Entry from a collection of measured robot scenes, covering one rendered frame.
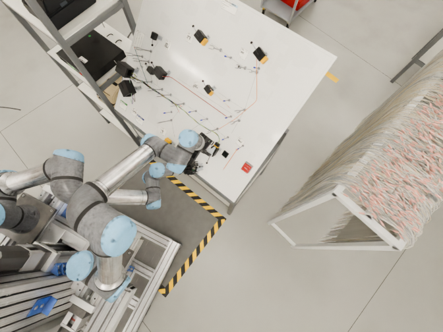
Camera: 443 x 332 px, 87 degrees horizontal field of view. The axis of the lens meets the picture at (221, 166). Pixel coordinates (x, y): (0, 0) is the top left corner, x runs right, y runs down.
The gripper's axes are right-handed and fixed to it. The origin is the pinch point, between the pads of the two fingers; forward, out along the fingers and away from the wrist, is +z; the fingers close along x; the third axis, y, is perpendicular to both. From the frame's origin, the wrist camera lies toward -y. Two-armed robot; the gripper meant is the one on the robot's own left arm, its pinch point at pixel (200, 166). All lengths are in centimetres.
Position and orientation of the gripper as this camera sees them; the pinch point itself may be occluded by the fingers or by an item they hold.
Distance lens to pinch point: 145.0
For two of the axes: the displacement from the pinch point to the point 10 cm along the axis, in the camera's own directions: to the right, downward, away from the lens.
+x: -0.5, -10.0, -0.3
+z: 6.6, -0.6, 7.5
